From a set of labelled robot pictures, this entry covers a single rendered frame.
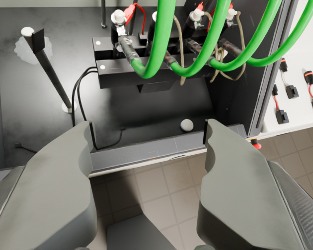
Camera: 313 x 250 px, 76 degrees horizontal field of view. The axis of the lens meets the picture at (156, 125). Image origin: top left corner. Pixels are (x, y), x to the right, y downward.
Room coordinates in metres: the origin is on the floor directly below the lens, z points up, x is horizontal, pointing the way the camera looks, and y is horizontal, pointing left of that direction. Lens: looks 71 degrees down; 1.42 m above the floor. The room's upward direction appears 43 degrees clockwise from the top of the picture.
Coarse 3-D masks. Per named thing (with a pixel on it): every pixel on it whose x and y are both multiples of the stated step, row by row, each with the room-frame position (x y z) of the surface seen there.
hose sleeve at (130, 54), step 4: (124, 40) 0.18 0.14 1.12; (128, 40) 0.18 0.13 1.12; (120, 44) 0.17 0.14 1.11; (124, 44) 0.17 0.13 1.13; (128, 44) 0.17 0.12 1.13; (124, 48) 0.16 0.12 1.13; (128, 48) 0.16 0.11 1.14; (132, 48) 0.16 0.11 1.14; (124, 52) 0.15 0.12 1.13; (128, 52) 0.15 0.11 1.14; (132, 52) 0.15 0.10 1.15; (128, 56) 0.14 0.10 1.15; (132, 56) 0.14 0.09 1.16; (136, 56) 0.15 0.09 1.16; (128, 60) 0.14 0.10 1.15; (132, 60) 0.14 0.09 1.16; (140, 60) 0.15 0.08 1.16
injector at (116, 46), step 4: (112, 16) 0.21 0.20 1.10; (112, 20) 0.20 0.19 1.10; (124, 20) 0.22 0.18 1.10; (112, 24) 0.20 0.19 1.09; (116, 24) 0.20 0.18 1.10; (120, 24) 0.21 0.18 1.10; (124, 24) 0.22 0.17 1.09; (112, 28) 0.20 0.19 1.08; (116, 28) 0.20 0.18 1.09; (124, 28) 0.22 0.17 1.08; (112, 32) 0.20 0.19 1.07; (116, 32) 0.20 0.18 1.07; (112, 36) 0.20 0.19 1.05; (116, 36) 0.20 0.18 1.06; (112, 40) 0.20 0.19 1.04; (116, 40) 0.20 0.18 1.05; (116, 44) 0.20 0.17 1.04; (112, 48) 0.21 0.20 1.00; (116, 48) 0.20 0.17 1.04; (120, 48) 0.20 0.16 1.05; (116, 52) 0.21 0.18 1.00; (120, 52) 0.22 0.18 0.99; (116, 56) 0.21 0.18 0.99
